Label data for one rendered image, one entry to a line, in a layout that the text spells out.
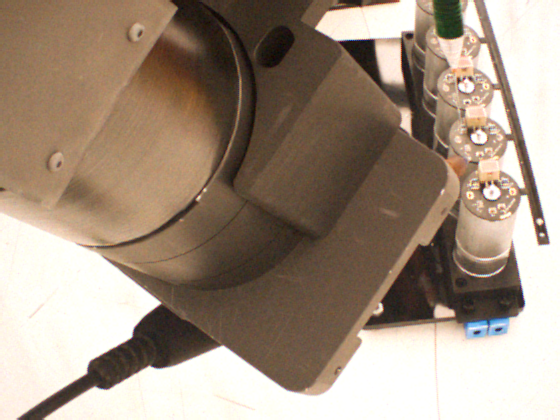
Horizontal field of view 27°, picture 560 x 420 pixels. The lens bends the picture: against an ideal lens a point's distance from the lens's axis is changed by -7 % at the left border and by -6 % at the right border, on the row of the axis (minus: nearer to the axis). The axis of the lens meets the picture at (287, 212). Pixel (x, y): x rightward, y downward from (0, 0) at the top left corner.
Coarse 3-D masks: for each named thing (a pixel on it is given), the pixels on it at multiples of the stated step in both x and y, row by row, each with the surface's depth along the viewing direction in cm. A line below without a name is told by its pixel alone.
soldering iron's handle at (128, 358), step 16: (160, 304) 33; (144, 320) 32; (160, 320) 32; (176, 320) 32; (144, 336) 32; (160, 336) 32; (176, 336) 32; (192, 336) 33; (208, 336) 33; (112, 352) 31; (128, 352) 31; (144, 352) 32; (160, 352) 32; (176, 352) 32; (192, 352) 33; (96, 368) 31; (112, 368) 31; (128, 368) 31; (144, 368) 32; (160, 368) 33; (112, 384) 31
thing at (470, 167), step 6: (474, 132) 50; (474, 138) 49; (486, 138) 49; (480, 144) 49; (450, 150) 50; (450, 156) 50; (468, 162) 49; (498, 162) 49; (468, 168) 49; (474, 168) 49; (468, 174) 50; (462, 180) 50; (456, 204) 52; (450, 210) 52; (456, 210) 52; (456, 216) 52
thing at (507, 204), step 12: (468, 180) 48; (504, 180) 48; (480, 192) 48; (504, 192) 48; (516, 192) 48; (468, 204) 48; (480, 204) 47; (492, 204) 48; (504, 204) 48; (516, 204) 48; (480, 216) 47; (492, 216) 47; (504, 216) 47
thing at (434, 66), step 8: (472, 40) 53; (432, 56) 53; (432, 64) 53; (440, 64) 53; (448, 64) 52; (472, 64) 53; (432, 72) 53; (440, 72) 53; (424, 80) 55; (432, 80) 54; (424, 88) 55; (432, 88) 54; (424, 96) 55; (432, 96) 55; (424, 104) 56; (432, 104) 55; (432, 112) 55
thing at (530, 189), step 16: (480, 0) 54; (480, 16) 54; (496, 48) 52; (496, 64) 52; (512, 96) 51; (512, 112) 50; (512, 128) 50; (528, 160) 49; (528, 176) 48; (528, 192) 48; (544, 224) 47; (544, 240) 47
